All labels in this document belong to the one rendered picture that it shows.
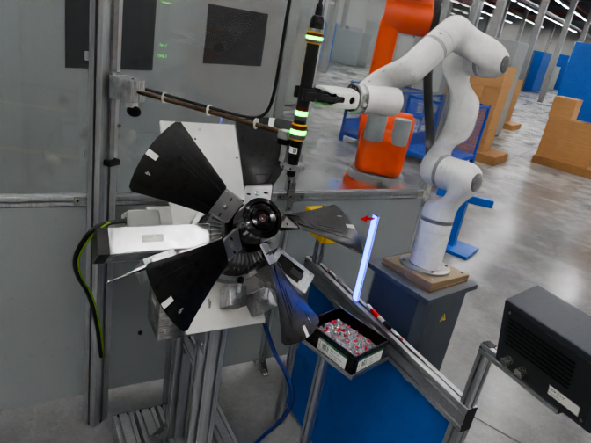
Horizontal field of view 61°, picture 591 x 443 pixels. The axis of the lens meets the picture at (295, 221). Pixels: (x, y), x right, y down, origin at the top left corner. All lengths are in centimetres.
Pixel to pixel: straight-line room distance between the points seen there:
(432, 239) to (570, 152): 865
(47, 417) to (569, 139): 945
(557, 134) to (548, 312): 927
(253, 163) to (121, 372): 134
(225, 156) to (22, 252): 86
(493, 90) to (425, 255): 747
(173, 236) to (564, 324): 100
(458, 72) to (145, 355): 178
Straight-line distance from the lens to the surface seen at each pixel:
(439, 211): 187
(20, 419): 256
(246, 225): 137
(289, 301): 142
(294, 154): 141
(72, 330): 233
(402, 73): 159
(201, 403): 189
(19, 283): 219
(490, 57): 176
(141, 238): 145
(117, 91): 175
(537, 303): 129
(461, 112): 182
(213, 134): 176
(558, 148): 1048
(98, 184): 188
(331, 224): 156
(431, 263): 192
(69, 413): 255
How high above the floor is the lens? 174
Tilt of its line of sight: 22 degrees down
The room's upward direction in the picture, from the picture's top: 10 degrees clockwise
